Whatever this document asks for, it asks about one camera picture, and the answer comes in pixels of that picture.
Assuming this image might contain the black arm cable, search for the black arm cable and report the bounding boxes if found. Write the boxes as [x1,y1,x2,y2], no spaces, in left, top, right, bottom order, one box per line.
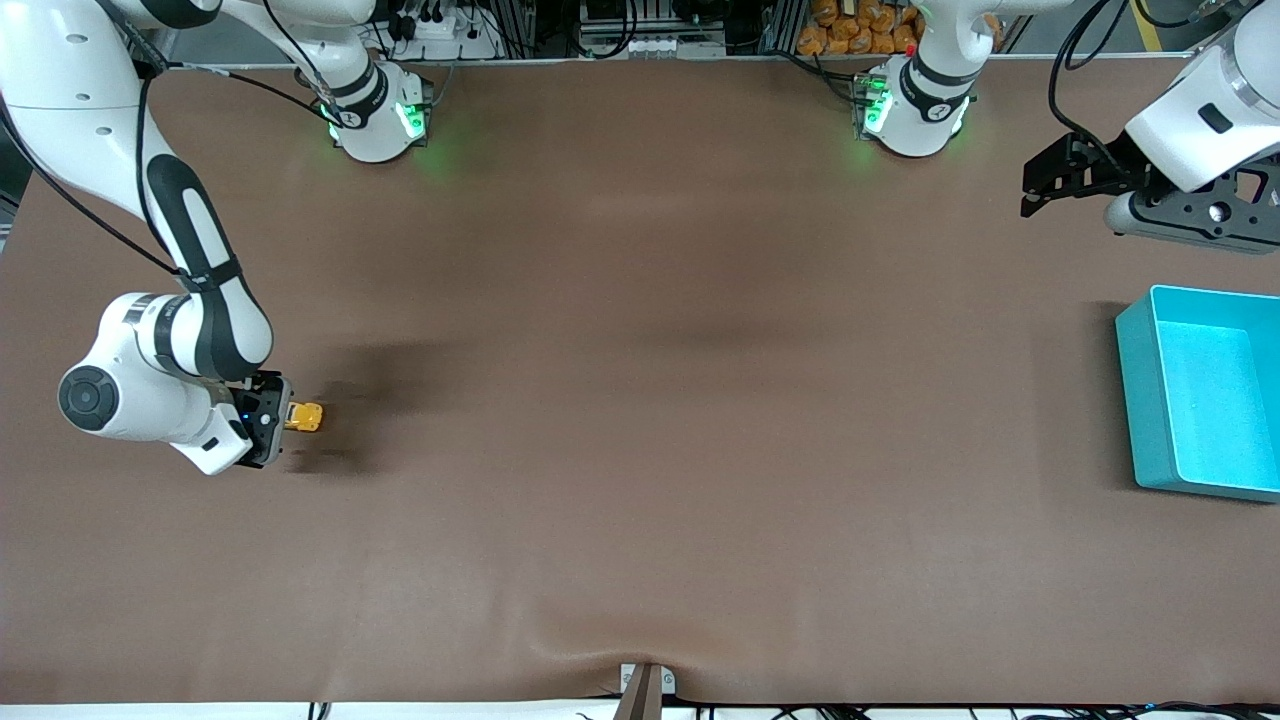
[1047,0,1151,176]
[0,55,336,281]

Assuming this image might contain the brown table mat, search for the brown table mat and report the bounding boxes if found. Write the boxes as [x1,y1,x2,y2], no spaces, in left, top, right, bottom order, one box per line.
[0,58,1280,706]

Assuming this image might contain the white terminal block row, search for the white terminal block row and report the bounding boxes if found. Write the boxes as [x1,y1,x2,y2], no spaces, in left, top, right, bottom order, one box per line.
[578,30,727,59]

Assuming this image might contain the teal plastic storage bin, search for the teal plastic storage bin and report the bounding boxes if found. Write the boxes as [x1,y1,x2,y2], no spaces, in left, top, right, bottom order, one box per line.
[1115,285,1280,504]

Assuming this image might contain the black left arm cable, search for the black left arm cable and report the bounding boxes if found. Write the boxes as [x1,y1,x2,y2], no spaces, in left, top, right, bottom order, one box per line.
[1047,0,1151,176]

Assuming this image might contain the bag of orange items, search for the bag of orange items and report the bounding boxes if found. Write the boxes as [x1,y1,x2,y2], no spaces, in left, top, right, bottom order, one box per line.
[797,0,926,56]

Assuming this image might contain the grey metal table edge rail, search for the grey metal table edge rail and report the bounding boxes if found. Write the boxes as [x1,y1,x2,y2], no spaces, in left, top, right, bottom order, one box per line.
[150,56,1196,68]

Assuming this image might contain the metal table clamp bracket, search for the metal table clamp bracket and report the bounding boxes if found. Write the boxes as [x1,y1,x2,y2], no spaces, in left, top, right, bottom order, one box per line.
[612,663,677,720]

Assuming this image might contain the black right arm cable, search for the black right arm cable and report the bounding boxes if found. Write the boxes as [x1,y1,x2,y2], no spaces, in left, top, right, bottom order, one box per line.
[0,55,336,281]

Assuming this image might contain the white power strip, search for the white power strip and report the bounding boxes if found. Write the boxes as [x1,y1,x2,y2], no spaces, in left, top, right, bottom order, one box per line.
[385,8,501,59]

